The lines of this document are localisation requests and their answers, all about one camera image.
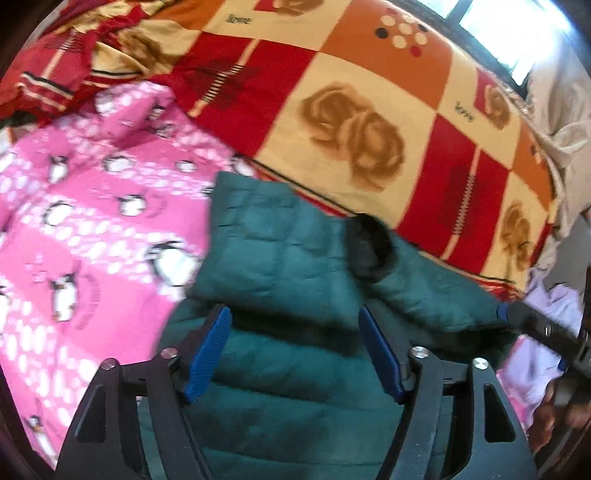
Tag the person's right hand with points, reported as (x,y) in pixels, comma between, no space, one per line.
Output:
(554,415)

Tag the pink penguin print blanket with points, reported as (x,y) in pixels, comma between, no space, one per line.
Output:
(92,230)

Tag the bright window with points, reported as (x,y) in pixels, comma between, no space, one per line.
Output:
(503,27)

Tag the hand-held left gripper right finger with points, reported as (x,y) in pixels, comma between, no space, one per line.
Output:
(381,355)

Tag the white curtain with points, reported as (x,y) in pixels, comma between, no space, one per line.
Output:
(561,134)

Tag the pale lavender garment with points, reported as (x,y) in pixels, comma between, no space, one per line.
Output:
(535,374)

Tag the red orange rose checked blanket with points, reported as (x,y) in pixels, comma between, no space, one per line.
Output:
(351,120)

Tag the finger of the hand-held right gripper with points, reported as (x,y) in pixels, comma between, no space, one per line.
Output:
(535,325)

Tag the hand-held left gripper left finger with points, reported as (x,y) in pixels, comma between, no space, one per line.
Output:
(207,355)

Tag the dark green puffer jacket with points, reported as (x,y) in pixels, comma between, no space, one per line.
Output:
(295,397)

